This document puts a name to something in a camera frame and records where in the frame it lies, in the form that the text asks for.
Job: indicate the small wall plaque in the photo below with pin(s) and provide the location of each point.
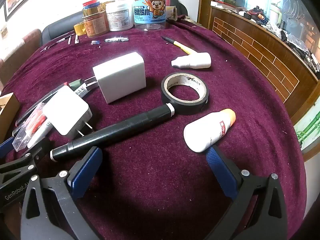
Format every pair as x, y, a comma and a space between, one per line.
3, 31

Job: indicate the white correction fluid bottle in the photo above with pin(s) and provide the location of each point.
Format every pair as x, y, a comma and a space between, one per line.
195, 61

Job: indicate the brown armchair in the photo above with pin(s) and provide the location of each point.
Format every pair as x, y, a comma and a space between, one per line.
17, 52

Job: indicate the clear jar blue label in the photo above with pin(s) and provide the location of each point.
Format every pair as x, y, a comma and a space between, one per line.
150, 7

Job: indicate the brown jar red lid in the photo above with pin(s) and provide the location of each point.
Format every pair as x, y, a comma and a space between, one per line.
96, 22

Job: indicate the clear plastic case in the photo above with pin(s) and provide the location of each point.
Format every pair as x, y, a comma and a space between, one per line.
27, 132

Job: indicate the black tape roll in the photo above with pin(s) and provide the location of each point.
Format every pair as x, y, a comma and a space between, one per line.
185, 100

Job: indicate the small white charger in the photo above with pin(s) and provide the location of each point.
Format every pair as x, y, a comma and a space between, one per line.
66, 112

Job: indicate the small foil sachet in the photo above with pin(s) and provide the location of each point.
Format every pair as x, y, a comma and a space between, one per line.
116, 40

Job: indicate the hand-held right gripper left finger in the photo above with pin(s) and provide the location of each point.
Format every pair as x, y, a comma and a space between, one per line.
85, 171

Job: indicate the dark cloth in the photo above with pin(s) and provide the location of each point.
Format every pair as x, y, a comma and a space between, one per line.
180, 5

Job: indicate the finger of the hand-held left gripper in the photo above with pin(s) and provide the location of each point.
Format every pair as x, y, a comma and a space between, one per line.
6, 146
15, 170

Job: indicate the green marker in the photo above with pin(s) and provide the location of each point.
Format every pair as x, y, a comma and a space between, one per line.
78, 86

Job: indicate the large white charger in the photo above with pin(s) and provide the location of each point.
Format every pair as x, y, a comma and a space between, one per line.
120, 76

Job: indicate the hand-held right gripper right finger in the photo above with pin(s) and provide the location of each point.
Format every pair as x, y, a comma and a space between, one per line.
221, 172

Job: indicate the wooden brick-pattern partition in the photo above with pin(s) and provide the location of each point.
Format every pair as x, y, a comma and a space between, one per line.
262, 55

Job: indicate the white bottle orange cap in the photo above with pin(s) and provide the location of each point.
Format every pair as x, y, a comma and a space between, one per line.
205, 135

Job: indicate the dark thin pen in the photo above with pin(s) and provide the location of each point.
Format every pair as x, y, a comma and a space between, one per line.
56, 43

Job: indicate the dark leather sofa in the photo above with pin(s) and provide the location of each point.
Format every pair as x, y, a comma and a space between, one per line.
60, 27

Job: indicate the green patterned panel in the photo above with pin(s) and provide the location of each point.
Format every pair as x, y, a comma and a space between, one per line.
308, 130

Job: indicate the yellow tape roll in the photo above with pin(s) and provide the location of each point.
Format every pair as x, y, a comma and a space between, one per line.
79, 28

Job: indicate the maroon tablecloth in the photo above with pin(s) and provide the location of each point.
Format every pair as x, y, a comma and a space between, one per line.
155, 192

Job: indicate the white plastic jar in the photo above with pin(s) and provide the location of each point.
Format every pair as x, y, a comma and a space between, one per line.
120, 17

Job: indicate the long black pen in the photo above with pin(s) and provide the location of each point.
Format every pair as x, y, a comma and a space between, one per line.
117, 130

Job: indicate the metal tweezers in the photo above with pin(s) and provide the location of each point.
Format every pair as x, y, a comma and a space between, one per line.
76, 38

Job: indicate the yellow utility knife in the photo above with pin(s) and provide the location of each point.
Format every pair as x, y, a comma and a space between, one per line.
181, 45

